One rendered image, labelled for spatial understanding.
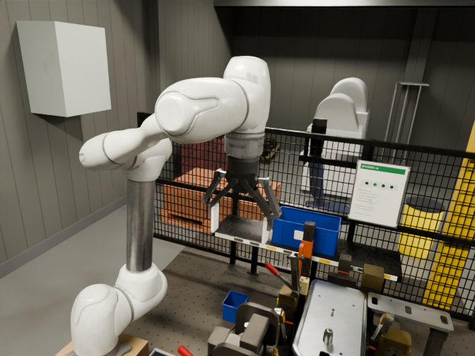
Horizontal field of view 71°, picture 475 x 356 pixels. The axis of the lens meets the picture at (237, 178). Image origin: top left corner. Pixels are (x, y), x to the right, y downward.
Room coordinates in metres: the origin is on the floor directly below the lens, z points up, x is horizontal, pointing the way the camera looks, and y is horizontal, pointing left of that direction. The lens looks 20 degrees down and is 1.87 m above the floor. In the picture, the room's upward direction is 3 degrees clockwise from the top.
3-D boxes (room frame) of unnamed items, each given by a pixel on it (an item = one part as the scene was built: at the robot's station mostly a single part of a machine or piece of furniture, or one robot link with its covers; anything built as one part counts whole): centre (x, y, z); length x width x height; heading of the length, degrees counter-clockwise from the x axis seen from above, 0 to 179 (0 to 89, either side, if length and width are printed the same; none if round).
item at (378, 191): (1.47, -0.66, 1.30); 0.23 x 0.02 x 0.31; 69
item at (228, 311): (1.30, -0.02, 0.75); 0.11 x 0.10 x 0.09; 159
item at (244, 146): (0.74, -0.01, 1.69); 0.09 x 0.09 x 0.06
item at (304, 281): (1.10, -0.28, 0.88); 0.04 x 0.04 x 0.37; 69
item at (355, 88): (5.81, -1.79, 0.82); 0.82 x 0.73 x 1.65; 70
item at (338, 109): (4.82, -1.40, 0.73); 0.77 x 0.66 x 1.45; 73
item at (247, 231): (1.46, -0.34, 1.02); 0.90 x 0.22 x 0.03; 69
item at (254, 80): (0.73, 0.00, 1.80); 0.13 x 0.11 x 0.16; 149
